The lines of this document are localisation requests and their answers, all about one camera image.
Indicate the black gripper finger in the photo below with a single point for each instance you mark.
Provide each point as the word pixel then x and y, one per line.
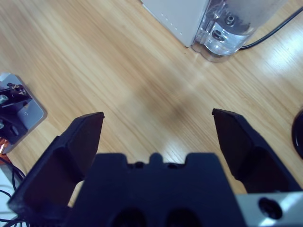
pixel 243 146
pixel 71 153

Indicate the black capsule holder with rods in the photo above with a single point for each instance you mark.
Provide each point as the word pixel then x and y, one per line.
pixel 299 137

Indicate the silver camera mount plate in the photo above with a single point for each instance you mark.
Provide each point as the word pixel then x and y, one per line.
pixel 35 113

